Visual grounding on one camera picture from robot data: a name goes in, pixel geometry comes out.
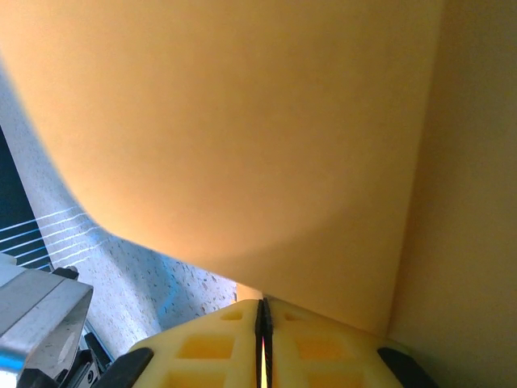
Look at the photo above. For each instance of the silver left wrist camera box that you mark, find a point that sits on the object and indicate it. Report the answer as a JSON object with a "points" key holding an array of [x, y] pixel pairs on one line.
{"points": [[40, 307]]}

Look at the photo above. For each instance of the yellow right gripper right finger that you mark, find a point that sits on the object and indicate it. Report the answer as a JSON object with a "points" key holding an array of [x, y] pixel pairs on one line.
{"points": [[331, 351]]}

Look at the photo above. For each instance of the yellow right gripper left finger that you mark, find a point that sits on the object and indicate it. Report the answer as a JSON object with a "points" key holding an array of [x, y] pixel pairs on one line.
{"points": [[202, 351]]}

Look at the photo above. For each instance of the orange paper sheet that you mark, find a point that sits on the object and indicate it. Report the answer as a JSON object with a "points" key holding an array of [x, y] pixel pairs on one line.
{"points": [[242, 121]]}

